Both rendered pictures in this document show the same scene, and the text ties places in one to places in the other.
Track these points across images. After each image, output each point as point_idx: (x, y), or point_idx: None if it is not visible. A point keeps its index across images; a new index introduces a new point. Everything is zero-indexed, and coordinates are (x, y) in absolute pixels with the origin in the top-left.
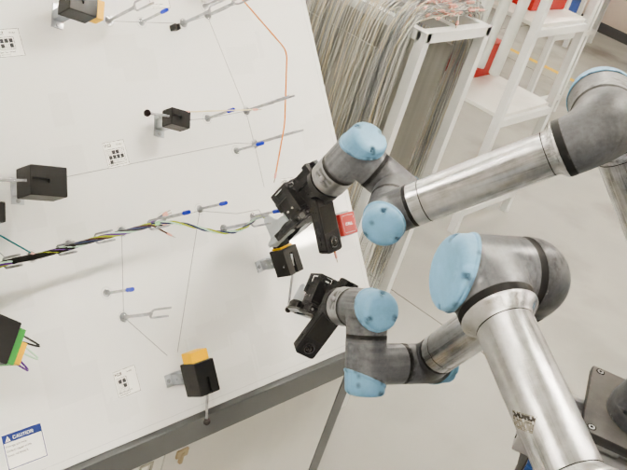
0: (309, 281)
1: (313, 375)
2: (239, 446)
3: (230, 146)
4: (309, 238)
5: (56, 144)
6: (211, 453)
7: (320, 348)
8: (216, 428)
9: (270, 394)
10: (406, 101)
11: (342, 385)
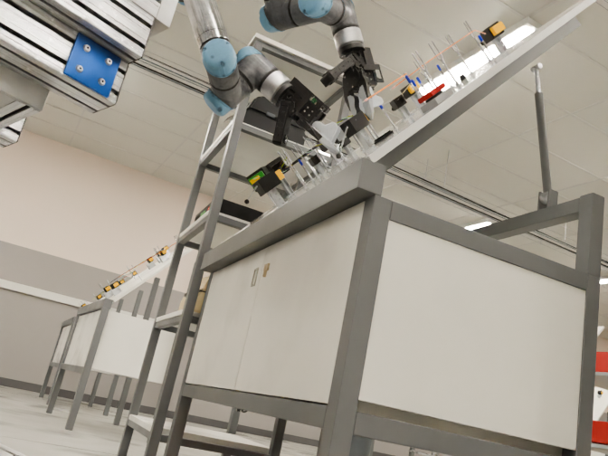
0: (324, 112)
1: (310, 194)
2: (288, 285)
3: None
4: (410, 121)
5: None
6: (276, 281)
7: (274, 131)
8: (265, 232)
9: (288, 208)
10: None
11: (358, 242)
